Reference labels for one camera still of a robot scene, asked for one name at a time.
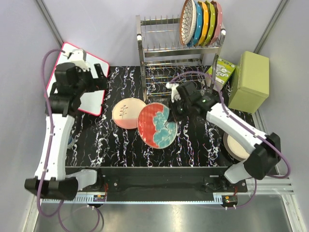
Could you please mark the steel dish rack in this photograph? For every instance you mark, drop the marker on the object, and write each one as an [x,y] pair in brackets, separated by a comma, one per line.
[161,54]

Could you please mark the dark rimmed cream plate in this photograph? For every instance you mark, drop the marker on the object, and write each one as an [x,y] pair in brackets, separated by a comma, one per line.
[234,148]

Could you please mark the pink dotted plate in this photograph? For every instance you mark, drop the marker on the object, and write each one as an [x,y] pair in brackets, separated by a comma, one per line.
[218,22]

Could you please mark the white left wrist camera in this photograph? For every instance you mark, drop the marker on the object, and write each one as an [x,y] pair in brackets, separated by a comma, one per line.
[78,57]

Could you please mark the orange dotted plate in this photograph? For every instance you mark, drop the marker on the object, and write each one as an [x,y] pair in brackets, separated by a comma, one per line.
[205,21]

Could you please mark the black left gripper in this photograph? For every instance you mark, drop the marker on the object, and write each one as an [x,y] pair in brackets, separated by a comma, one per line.
[94,79]

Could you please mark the red teal glazed plate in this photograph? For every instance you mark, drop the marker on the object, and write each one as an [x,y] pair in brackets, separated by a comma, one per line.
[154,128]

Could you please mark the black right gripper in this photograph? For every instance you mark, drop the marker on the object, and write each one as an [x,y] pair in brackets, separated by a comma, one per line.
[173,114]

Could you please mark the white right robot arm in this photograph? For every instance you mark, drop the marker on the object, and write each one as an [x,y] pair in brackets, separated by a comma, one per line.
[263,149]

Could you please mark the pink cream tree plate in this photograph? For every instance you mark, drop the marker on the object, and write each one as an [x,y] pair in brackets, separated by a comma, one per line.
[125,113]

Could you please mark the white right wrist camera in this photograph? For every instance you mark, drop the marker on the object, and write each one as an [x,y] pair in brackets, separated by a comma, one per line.
[175,96]

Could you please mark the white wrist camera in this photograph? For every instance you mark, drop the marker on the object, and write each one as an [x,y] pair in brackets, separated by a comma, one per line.
[78,57]
[175,96]

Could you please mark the green printed plate box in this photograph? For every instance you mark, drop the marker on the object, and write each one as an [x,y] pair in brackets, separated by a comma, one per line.
[224,70]

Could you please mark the green cardboard box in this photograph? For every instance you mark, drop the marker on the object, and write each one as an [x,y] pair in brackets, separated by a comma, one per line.
[250,83]

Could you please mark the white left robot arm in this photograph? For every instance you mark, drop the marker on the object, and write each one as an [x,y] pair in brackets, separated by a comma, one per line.
[50,180]

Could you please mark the blue dotted plate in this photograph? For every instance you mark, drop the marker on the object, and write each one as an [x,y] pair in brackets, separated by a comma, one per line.
[199,25]

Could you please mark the green dotted plate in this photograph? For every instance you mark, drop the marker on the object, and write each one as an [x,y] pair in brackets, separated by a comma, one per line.
[211,23]

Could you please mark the floral plate orange rim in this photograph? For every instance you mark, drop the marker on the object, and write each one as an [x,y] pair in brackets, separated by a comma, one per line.
[188,21]

